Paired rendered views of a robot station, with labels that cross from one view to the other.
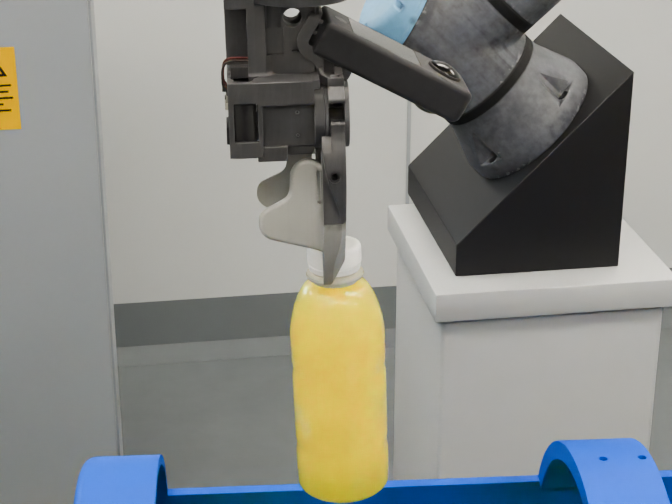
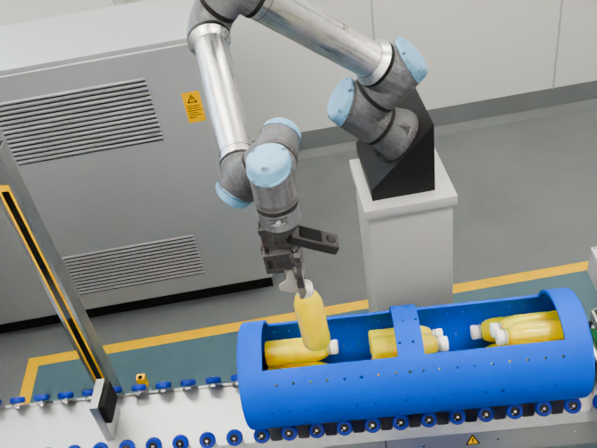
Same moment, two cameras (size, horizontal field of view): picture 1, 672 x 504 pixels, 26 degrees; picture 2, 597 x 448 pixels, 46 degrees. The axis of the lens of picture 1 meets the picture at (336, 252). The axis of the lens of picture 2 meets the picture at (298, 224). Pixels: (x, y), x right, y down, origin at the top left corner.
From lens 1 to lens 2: 0.77 m
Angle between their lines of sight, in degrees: 18
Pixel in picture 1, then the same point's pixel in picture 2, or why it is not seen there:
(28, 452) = (226, 234)
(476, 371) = (383, 233)
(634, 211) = (481, 75)
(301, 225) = (291, 287)
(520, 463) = (403, 260)
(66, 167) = not seen: hidden behind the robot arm
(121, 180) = (251, 90)
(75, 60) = not seen: hidden behind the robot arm
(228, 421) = (307, 190)
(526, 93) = (393, 134)
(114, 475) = (248, 336)
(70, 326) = not seen: hidden behind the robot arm
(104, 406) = (253, 214)
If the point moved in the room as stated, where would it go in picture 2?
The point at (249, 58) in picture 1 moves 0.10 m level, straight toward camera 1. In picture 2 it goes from (268, 246) to (267, 278)
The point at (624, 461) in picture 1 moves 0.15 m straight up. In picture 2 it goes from (409, 321) to (407, 279)
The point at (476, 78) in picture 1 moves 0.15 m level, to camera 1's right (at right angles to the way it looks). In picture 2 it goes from (372, 132) to (419, 127)
